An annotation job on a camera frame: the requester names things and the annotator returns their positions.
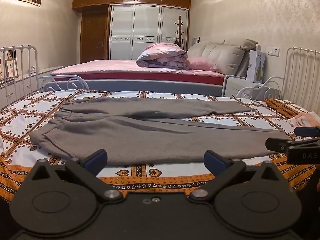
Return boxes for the grey sweatpants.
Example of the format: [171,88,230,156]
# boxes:
[30,98,288,166]

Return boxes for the folded peach cloth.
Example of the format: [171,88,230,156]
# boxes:
[287,112,320,127]

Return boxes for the orange heart patterned bedsheet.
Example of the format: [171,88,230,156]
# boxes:
[1,89,304,202]

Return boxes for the white nightstand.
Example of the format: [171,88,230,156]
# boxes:
[221,75,283,101]

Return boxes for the white cardboard box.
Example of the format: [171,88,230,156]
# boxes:
[246,50,266,83]

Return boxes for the large pink bed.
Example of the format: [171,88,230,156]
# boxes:
[51,60,225,96]

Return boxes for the beige padded headboard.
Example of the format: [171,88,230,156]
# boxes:
[188,38,258,77]

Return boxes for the pink pillow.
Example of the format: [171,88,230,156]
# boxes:
[185,57,218,72]

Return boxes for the folded pink quilt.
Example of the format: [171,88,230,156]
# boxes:
[136,42,188,70]

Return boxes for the framed picture on cabinet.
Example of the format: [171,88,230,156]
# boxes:
[5,59,19,78]

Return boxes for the wooden coat rack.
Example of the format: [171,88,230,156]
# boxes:
[175,15,184,49]

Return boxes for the white sliding wardrobe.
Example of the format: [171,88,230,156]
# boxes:
[108,4,189,60]

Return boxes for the brown wooden door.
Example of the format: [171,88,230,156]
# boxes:
[80,5,109,63]

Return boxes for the white metal daybed frame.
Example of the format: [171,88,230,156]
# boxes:
[0,44,320,113]

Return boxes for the wall power socket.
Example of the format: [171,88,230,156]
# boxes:
[267,47,280,57]

